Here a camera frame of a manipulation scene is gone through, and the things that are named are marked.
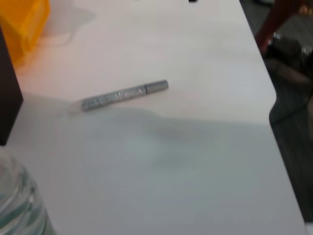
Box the silver marker pen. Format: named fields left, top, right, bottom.
left=68, top=79, right=169, bottom=115

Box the yellow plastic storage bin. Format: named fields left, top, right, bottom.
left=0, top=0, right=51, bottom=66

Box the clear green-label water bottle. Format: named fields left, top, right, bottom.
left=0, top=146, right=58, bottom=235

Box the black mesh pen holder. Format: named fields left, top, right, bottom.
left=0, top=25, right=24, bottom=145

